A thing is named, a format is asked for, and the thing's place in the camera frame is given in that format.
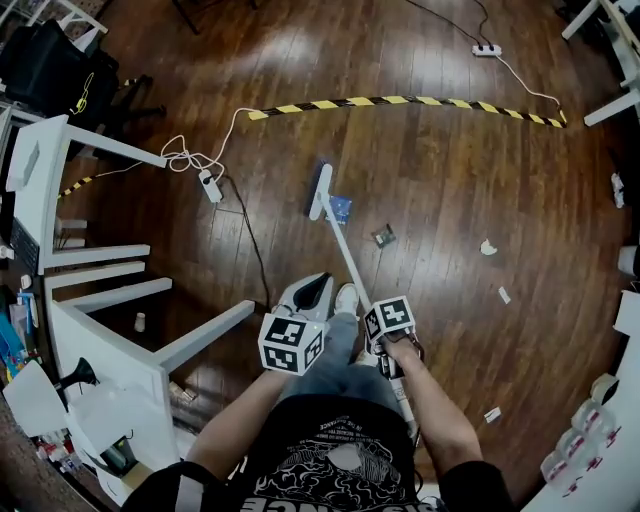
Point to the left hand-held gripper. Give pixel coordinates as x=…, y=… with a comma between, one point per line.
x=285, y=345

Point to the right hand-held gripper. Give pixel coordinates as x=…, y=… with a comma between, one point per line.
x=390, y=320

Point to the small dark packet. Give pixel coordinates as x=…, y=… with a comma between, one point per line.
x=383, y=236

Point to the blue packet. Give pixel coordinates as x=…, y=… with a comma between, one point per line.
x=342, y=210

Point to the white broom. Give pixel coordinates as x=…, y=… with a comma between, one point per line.
x=322, y=187

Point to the person's left forearm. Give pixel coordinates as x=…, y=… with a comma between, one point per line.
x=240, y=425

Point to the person's right forearm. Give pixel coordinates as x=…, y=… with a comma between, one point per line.
x=435, y=415

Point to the person's white right shoe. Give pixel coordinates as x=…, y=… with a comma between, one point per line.
x=346, y=299

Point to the person's blue jeans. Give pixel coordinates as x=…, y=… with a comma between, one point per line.
x=340, y=360

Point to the person's black printed t-shirt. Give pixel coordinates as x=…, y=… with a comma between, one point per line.
x=310, y=450

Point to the white power strip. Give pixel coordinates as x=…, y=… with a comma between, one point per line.
x=210, y=186
x=486, y=50

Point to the small plastic bottle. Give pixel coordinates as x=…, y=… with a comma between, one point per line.
x=181, y=392

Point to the paper cup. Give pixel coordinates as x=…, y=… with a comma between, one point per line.
x=140, y=322

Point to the white curved desk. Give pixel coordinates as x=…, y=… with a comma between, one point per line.
x=115, y=360

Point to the clear water bottle red label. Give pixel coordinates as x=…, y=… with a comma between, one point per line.
x=557, y=467
x=592, y=420
x=575, y=445

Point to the black desk lamp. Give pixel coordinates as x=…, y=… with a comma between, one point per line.
x=82, y=370

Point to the white water dispenser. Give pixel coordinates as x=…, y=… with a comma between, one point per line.
x=630, y=320

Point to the black keyboard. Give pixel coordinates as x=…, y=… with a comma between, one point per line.
x=24, y=245

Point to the white leg office desk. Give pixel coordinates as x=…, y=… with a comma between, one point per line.
x=612, y=107

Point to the black bag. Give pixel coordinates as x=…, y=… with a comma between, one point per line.
x=45, y=70

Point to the white frame table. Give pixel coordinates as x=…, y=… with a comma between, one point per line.
x=50, y=150

